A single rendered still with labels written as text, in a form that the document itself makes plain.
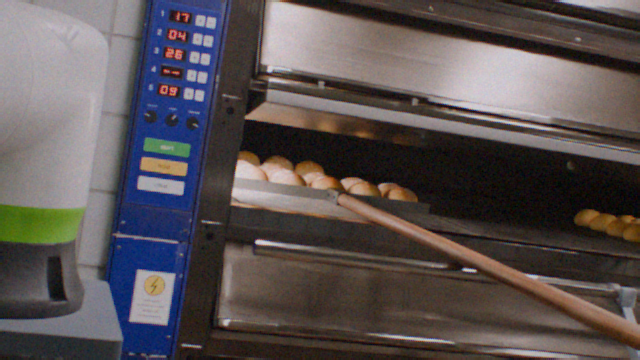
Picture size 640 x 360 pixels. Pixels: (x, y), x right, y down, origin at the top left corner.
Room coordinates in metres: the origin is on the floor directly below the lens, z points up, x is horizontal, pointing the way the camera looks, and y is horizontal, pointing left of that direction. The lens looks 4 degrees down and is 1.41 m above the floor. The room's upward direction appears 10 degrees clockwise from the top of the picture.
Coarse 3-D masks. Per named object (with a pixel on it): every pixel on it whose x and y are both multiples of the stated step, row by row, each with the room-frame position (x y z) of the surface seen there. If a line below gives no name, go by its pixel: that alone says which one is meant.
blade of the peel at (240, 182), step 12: (240, 180) 2.24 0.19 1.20; (252, 180) 2.25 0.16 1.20; (264, 180) 2.26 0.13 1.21; (276, 192) 2.27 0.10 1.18; (288, 192) 2.28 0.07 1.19; (300, 192) 2.29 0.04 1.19; (312, 192) 2.30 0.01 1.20; (324, 192) 2.31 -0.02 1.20; (372, 204) 2.35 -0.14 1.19; (384, 204) 2.36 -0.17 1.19; (396, 204) 2.37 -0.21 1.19; (408, 204) 2.38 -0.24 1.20; (420, 204) 2.39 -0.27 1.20
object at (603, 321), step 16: (352, 208) 2.13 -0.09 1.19; (368, 208) 2.04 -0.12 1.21; (384, 224) 1.94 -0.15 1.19; (400, 224) 1.86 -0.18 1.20; (416, 240) 1.78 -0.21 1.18; (432, 240) 1.72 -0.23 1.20; (448, 240) 1.68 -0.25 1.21; (448, 256) 1.65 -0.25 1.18; (464, 256) 1.59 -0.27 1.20; (480, 256) 1.56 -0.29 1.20; (480, 272) 1.54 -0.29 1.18; (496, 272) 1.48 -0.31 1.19; (512, 272) 1.45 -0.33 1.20; (512, 288) 1.44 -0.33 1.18; (528, 288) 1.39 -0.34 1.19; (544, 288) 1.36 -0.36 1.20; (544, 304) 1.35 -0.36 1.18; (560, 304) 1.30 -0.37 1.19; (576, 304) 1.27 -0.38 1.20; (592, 304) 1.26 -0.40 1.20; (576, 320) 1.27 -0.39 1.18; (592, 320) 1.23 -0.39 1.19; (608, 320) 1.20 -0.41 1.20; (624, 320) 1.19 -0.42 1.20; (624, 336) 1.16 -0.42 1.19
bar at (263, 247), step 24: (264, 240) 1.53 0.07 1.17; (336, 264) 1.56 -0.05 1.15; (360, 264) 1.57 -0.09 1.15; (384, 264) 1.58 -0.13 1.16; (408, 264) 1.59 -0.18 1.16; (432, 264) 1.61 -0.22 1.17; (456, 264) 1.63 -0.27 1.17; (576, 288) 1.69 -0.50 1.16; (600, 288) 1.70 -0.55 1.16; (624, 288) 1.71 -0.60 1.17; (624, 312) 1.70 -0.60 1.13
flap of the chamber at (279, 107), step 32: (288, 96) 1.76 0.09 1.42; (320, 128) 1.95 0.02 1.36; (352, 128) 1.91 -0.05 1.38; (384, 128) 1.87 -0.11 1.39; (416, 128) 1.84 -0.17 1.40; (448, 128) 1.85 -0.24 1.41; (480, 128) 1.87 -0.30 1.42; (512, 160) 2.08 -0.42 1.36; (544, 160) 2.04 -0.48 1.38; (576, 160) 1.99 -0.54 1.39; (608, 160) 1.96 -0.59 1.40
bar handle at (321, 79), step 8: (272, 72) 1.80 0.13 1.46; (280, 72) 1.80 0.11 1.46; (288, 72) 1.80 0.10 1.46; (296, 72) 1.81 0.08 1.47; (304, 72) 1.82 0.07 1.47; (312, 80) 1.82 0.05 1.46; (320, 80) 1.82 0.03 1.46; (328, 80) 1.83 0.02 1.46; (336, 80) 1.83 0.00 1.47; (344, 80) 1.84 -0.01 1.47; (352, 80) 1.85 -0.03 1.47; (360, 88) 1.85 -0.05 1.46; (368, 88) 1.85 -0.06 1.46; (376, 88) 1.86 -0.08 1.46; (384, 88) 1.86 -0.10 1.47; (392, 88) 1.87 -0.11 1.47; (400, 88) 1.87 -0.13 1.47; (408, 96) 1.88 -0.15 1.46; (416, 96) 1.88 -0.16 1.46; (424, 96) 1.89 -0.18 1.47; (416, 104) 1.88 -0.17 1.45
